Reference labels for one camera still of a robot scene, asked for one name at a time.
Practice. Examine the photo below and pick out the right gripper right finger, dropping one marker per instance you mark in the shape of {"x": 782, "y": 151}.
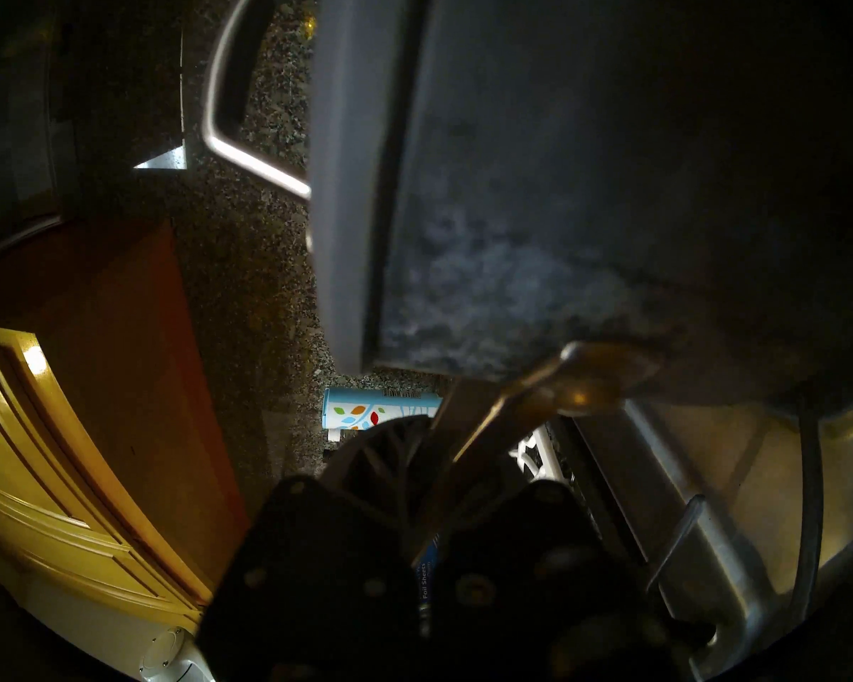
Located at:
{"x": 526, "y": 602}

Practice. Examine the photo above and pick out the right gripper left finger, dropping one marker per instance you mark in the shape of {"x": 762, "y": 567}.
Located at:
{"x": 313, "y": 588}

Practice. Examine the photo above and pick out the grey pot lid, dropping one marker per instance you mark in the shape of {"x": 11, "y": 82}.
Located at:
{"x": 348, "y": 190}

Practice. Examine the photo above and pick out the dark grey saucepan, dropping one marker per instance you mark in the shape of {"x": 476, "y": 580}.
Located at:
{"x": 576, "y": 190}

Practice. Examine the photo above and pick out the black cast iron stove grate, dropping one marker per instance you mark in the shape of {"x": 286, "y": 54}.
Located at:
{"x": 810, "y": 510}

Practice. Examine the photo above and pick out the blue foil sheet box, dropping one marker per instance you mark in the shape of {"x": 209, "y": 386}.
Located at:
{"x": 425, "y": 574}

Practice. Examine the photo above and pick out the white ornate metal trivet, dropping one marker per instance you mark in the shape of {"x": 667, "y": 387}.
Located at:
{"x": 540, "y": 453}

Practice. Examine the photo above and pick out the white canister with leaf print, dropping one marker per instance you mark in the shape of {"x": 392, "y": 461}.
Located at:
{"x": 377, "y": 408}

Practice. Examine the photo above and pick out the stainless steel gas cooktop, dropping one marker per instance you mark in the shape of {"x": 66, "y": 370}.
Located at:
{"x": 725, "y": 489}

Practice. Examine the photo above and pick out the wooden upper cabinet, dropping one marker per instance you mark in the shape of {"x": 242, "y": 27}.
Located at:
{"x": 114, "y": 403}

